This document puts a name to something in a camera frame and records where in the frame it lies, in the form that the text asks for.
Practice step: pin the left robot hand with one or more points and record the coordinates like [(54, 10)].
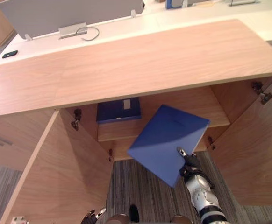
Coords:
[(94, 215)]

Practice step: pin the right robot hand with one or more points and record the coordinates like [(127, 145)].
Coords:
[(190, 163)]

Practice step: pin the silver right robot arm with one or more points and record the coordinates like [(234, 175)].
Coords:
[(203, 198)]

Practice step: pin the metal door hinge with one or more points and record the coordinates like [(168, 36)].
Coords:
[(262, 92), (110, 155), (77, 119), (211, 142)]

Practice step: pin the wooden cabinet door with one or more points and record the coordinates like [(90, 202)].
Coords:
[(56, 170), (250, 144)]

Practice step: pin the wooden office cabinet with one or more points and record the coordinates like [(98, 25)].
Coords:
[(131, 77)]

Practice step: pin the white office desk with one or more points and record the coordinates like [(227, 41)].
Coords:
[(150, 21)]

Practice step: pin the robot legs and feet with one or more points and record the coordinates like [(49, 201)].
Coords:
[(136, 217)]

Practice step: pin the blue box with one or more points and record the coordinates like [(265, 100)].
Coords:
[(169, 4)]

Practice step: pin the black smartphone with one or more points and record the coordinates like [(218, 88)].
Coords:
[(9, 53)]

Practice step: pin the grey desk divider panel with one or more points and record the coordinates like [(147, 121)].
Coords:
[(68, 14)]

